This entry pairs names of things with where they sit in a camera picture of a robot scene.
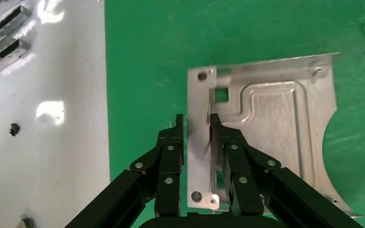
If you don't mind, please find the grey metal channel part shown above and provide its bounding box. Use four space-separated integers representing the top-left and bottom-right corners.
0 0 30 41
0 35 31 74

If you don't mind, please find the small black plastic clip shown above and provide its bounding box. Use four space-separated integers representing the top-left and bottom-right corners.
9 123 21 137

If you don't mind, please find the green table mat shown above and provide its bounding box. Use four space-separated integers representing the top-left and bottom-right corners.
104 0 365 228

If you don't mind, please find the grey toothed connector strip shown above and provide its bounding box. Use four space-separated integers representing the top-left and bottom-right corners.
15 215 37 228

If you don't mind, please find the stamped sheet metal bracket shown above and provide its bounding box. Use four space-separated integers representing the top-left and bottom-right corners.
186 52 363 219

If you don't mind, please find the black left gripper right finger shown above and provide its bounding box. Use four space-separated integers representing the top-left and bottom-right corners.
210 113 364 228

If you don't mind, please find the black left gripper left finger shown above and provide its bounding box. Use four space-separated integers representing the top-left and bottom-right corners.
64 114 185 228

